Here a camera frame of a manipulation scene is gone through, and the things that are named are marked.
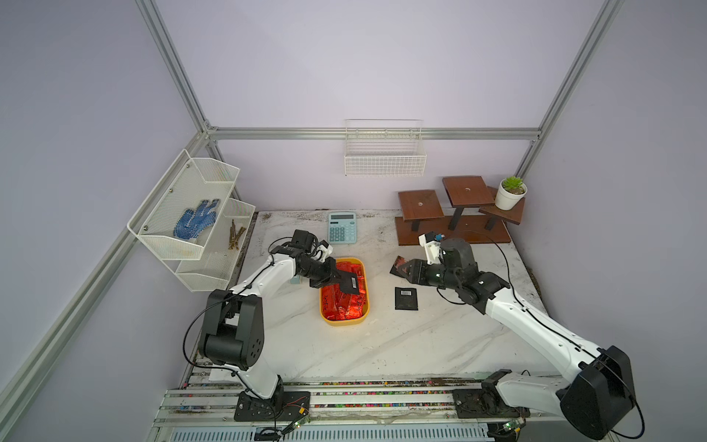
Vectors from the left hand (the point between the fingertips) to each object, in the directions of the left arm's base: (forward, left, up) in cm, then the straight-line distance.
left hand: (342, 281), depth 87 cm
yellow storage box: (+11, -6, -5) cm, 14 cm away
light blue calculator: (+31, +2, -9) cm, 33 cm away
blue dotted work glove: (+7, +42, +19) cm, 47 cm away
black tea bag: (+1, -2, -2) cm, 3 cm away
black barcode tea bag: (0, -22, -12) cm, 25 cm away
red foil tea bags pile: (-6, +2, -5) cm, 8 cm away
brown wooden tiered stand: (+33, -54, -4) cm, 63 cm away
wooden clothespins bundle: (+17, +39, +3) cm, 43 cm away
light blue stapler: (+5, +17, -8) cm, 19 cm away
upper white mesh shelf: (+15, +48, +19) cm, 54 cm away
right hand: (-2, -18, +8) cm, 20 cm away
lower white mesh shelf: (+11, +42, +1) cm, 43 cm away
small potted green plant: (+27, -58, +14) cm, 65 cm away
